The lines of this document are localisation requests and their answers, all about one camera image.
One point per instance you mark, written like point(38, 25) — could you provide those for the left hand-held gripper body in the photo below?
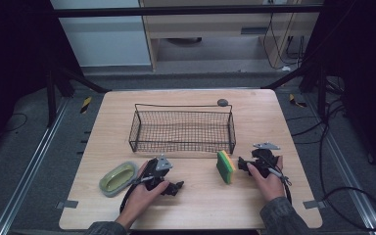
point(158, 174)

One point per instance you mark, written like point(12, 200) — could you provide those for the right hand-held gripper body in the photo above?
point(264, 158)

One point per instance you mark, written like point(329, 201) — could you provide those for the green and yellow sponge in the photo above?
point(225, 166)

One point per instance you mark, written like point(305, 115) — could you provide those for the green soap dish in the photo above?
point(117, 179)

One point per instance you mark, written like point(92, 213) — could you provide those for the person's left hand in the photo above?
point(140, 199)

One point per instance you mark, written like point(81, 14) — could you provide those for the person's right hand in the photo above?
point(271, 187)

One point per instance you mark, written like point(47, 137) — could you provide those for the grey round disc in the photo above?
point(222, 102)

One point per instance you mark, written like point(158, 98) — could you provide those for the yellow and black tape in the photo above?
point(85, 104)
point(296, 101)

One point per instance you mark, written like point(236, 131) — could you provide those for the grey tape strip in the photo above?
point(67, 204)
point(314, 204)

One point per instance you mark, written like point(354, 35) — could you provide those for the black metal stand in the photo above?
point(50, 98)
point(321, 94)

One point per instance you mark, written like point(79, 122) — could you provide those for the white power plug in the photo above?
point(285, 68)

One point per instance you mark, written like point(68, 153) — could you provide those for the black curtain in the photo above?
point(13, 65)
point(362, 81)

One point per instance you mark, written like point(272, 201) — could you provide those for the light wooden desk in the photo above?
point(215, 26)

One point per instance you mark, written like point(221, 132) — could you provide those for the white cabinet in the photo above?
point(107, 42)

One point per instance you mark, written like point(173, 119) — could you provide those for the black horizontal bar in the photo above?
point(176, 11)

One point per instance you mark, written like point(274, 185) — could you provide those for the aluminium floor rail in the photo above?
point(29, 169)
point(349, 182)

